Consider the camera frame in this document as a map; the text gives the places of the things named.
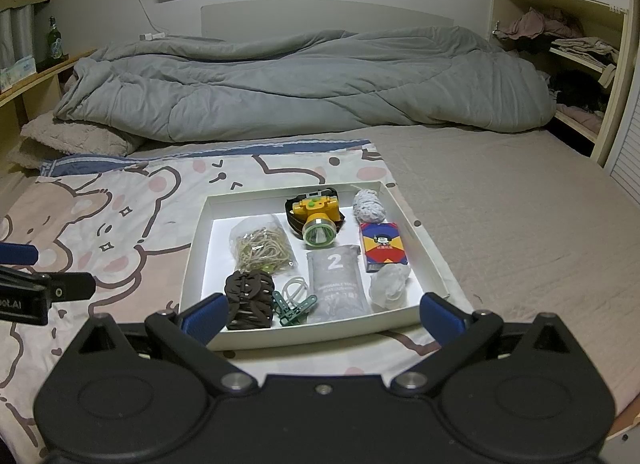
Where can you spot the brown hair claw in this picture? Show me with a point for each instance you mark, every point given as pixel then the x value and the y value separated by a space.
pixel 250 299

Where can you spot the bag of rubber bands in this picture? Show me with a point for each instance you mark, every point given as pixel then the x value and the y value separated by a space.
pixel 262 246

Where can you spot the wooden bedside shelf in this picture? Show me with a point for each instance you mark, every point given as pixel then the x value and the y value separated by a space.
pixel 35 93

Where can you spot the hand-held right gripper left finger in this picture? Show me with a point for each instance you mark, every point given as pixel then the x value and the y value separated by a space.
pixel 204 318

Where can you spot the colourful card box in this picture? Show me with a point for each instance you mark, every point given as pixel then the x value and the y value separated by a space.
pixel 382 246

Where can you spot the beige folded clothes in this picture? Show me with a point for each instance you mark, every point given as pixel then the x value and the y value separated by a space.
pixel 590 51

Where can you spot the printed bear blanket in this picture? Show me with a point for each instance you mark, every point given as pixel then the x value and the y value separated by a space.
pixel 125 194

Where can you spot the grey curtain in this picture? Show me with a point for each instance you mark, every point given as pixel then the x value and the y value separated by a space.
pixel 15 33

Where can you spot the tissue pack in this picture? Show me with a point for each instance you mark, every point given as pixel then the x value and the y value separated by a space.
pixel 17 72

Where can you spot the yellow headlamp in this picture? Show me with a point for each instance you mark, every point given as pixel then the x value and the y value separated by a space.
pixel 315 219

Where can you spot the green glass bottle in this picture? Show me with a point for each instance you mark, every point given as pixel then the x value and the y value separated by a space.
pixel 55 41

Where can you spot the grey foil packet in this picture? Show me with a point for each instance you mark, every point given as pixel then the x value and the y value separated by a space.
pixel 335 284

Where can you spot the white slatted door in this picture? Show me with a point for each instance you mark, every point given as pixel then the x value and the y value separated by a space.
pixel 627 158

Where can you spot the white cardboard box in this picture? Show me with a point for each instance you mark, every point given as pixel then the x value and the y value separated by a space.
pixel 300 264

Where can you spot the beige fluffy pillow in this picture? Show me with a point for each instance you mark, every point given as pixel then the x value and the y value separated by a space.
pixel 75 138

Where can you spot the dark clothes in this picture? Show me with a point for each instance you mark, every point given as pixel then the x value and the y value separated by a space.
pixel 580 91

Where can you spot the white cloth bundle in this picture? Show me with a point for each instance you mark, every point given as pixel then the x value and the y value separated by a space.
pixel 390 286

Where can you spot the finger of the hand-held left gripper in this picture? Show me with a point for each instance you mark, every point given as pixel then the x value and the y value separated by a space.
pixel 70 286
pixel 17 254

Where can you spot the pink clothes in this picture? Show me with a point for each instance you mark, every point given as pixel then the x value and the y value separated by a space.
pixel 530 23

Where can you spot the grey duvet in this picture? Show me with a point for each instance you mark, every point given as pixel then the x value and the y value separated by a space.
pixel 300 83

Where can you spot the white plastic clip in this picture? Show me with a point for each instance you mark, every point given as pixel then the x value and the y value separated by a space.
pixel 295 286

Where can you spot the green clothes pegs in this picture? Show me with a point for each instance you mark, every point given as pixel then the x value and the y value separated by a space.
pixel 292 313

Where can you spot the cream open shelf unit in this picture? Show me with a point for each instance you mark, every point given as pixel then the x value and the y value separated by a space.
pixel 617 68

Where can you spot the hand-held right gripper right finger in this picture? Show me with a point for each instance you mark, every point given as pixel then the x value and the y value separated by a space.
pixel 443 318

